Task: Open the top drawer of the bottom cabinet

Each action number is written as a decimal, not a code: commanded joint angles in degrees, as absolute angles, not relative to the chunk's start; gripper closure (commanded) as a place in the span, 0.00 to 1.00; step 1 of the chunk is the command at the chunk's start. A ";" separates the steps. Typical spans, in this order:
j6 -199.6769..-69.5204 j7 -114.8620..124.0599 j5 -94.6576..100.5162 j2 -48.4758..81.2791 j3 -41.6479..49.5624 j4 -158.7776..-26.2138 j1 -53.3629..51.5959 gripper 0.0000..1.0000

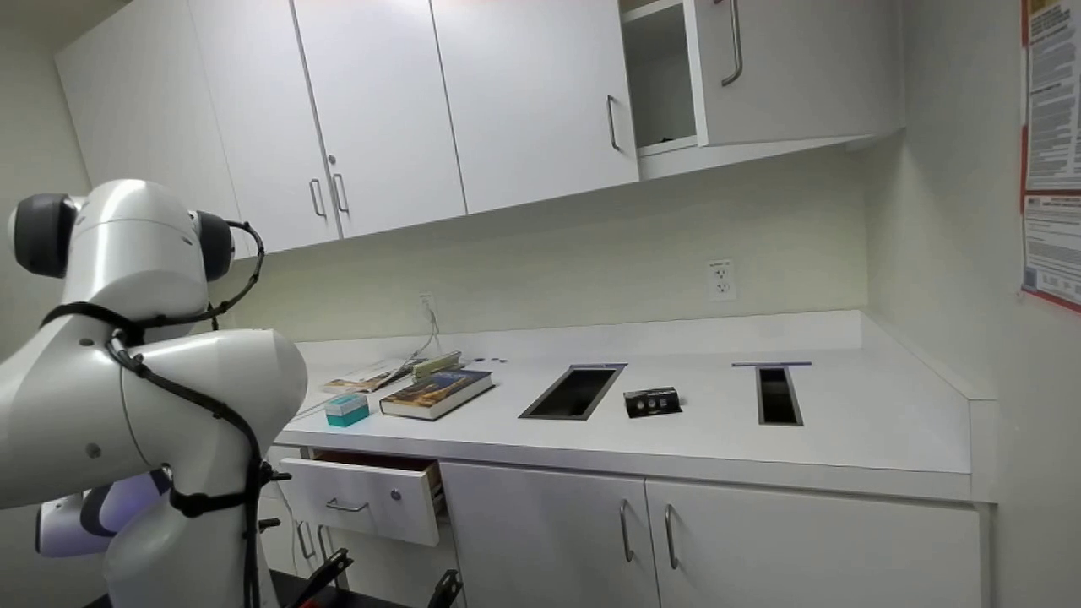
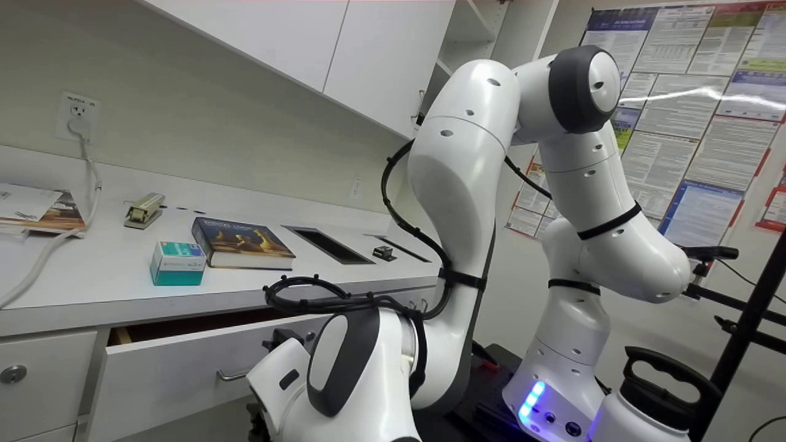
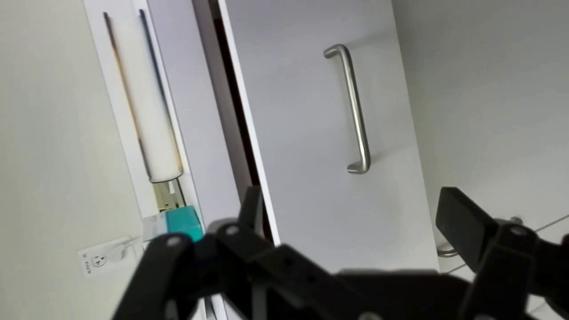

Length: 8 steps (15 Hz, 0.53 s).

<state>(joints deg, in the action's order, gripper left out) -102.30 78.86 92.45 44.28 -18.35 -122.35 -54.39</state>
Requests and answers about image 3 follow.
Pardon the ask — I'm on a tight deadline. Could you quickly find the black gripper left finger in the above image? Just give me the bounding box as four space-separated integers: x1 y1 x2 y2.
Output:
113 185 337 320

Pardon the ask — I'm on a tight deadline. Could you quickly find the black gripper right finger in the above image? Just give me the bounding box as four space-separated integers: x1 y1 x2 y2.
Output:
435 185 569 320

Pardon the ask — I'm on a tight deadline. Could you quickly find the white cabinet drawer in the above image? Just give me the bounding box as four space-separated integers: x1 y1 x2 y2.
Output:
211 0 442 276

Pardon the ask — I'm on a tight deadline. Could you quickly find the brushed steel bar handle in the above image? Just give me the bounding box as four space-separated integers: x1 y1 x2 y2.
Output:
323 43 374 178
436 240 460 262

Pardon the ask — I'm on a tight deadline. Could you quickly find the white base cabinet front panel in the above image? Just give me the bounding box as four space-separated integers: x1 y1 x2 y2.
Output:
390 0 569 239

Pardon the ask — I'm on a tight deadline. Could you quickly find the small teal box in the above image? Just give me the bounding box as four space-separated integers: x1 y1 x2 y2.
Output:
141 205 209 244

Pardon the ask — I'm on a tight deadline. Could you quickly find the white wall power outlet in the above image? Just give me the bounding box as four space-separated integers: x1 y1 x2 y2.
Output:
77 237 136 279

